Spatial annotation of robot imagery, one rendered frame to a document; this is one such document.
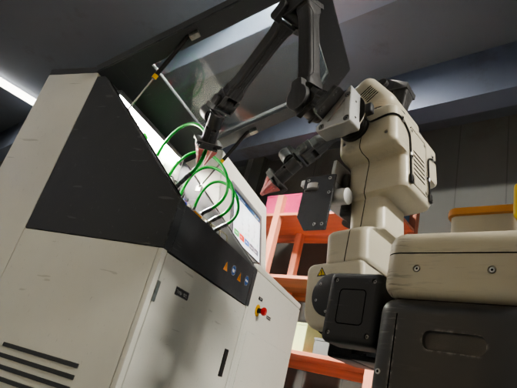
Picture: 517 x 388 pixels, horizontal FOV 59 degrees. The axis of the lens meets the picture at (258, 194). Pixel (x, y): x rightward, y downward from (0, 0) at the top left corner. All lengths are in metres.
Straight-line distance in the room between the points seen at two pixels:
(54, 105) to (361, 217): 1.34
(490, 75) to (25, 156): 3.02
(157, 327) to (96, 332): 0.17
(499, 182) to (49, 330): 3.54
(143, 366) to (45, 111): 1.12
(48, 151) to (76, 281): 0.59
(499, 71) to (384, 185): 2.60
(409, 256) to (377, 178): 0.40
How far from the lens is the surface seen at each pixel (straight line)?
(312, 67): 1.35
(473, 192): 4.22
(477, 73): 3.77
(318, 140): 1.81
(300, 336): 3.65
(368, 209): 1.19
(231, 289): 1.80
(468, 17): 3.66
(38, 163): 1.89
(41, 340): 1.53
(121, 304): 1.38
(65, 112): 1.97
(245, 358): 2.04
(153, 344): 1.42
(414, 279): 0.83
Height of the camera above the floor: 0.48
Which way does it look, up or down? 23 degrees up
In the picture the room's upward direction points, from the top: 15 degrees clockwise
